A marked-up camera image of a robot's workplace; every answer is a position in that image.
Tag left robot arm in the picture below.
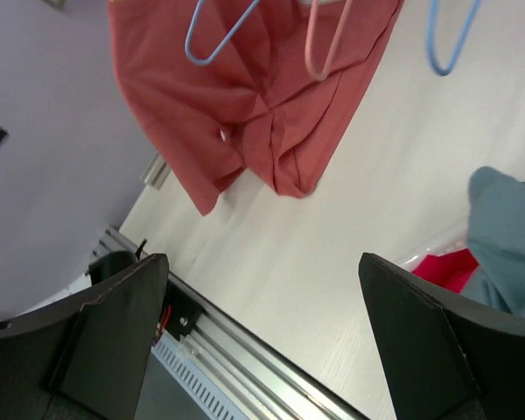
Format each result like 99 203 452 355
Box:
0 128 147 326

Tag red t shirt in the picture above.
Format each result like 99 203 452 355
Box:
412 248 479 294

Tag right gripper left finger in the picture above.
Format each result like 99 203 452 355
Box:
0 254 169 419

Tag dusty pink garment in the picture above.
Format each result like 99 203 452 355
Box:
107 1 403 214

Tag white plastic basket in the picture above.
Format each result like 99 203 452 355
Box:
395 221 467 271

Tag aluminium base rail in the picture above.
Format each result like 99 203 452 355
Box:
91 226 368 420

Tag light blue wire hanger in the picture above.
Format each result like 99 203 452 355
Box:
424 0 482 77

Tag pink hanger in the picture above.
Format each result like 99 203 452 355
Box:
304 0 355 82

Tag white slotted cable duct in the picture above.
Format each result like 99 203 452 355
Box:
151 332 247 420

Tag grey t shirt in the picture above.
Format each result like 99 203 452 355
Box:
461 167 525 318

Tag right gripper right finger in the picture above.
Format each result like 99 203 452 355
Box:
359 253 525 419

